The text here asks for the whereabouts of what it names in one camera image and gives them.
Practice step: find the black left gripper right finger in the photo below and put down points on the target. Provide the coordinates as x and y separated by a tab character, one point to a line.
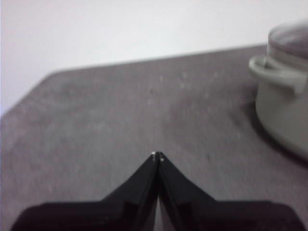
204	214

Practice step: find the green electric cooking pot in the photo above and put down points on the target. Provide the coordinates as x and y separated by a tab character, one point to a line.
276	108

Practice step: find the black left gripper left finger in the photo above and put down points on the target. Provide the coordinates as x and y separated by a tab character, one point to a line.
120	211

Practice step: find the glass lid with green knob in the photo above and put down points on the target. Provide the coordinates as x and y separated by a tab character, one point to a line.
291	39

